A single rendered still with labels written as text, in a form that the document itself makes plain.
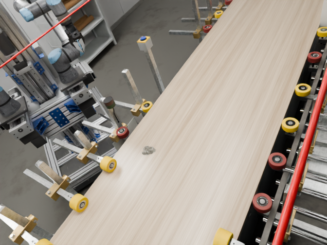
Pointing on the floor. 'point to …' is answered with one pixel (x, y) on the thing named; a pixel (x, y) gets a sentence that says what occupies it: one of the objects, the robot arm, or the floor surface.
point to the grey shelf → (93, 39)
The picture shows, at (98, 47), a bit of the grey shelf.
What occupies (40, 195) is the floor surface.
